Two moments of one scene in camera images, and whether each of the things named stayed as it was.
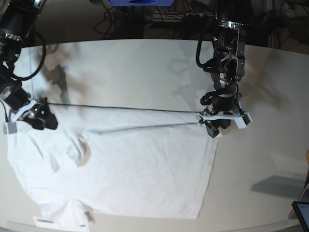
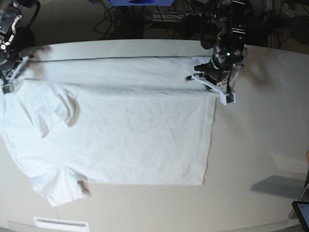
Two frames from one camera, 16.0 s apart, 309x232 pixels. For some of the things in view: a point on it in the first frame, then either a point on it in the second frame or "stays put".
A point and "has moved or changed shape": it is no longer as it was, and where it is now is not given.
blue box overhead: x=141 y=3 stays put
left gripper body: x=16 y=99 -> x=8 y=65
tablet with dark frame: x=301 y=209 stays put
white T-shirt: x=106 y=161 has moved or changed shape
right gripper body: x=217 y=104 -> x=213 y=74
